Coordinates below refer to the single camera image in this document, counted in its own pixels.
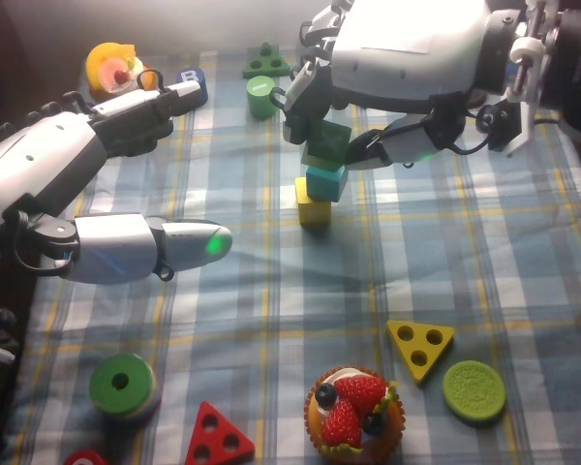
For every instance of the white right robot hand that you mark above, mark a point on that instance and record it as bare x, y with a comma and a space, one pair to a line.
406, 48

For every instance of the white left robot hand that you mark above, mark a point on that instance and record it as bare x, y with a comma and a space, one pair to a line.
34, 160

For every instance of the green cube letter X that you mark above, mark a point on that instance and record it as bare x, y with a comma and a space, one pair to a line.
329, 143

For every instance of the teal cube letter K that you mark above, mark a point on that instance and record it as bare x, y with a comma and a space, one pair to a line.
324, 184

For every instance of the yellow peach cupcake toy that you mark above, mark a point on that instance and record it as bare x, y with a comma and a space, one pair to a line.
111, 68

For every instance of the green triangle block with holes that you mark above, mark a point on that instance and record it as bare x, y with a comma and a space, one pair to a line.
266, 65

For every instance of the green wooden cylinder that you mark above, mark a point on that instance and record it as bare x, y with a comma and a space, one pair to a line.
260, 99

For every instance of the blue cylinder letter R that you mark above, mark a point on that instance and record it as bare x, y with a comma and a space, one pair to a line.
193, 77

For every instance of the yellow wooden cube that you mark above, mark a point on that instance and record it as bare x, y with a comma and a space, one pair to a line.
314, 213

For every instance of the blue plaid tablecloth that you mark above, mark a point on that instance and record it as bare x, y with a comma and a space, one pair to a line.
271, 290

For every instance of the yellow triangle block with holes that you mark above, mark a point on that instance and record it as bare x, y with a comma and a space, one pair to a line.
416, 349

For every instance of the red wooden cylinder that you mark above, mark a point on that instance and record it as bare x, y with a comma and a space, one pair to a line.
84, 459

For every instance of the red triangle block with holes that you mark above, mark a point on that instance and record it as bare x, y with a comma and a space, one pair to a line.
218, 436

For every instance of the green sandwich cookie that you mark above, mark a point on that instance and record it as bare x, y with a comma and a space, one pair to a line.
474, 392

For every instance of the strawberry cupcake toy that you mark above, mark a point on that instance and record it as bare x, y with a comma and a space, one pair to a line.
353, 412

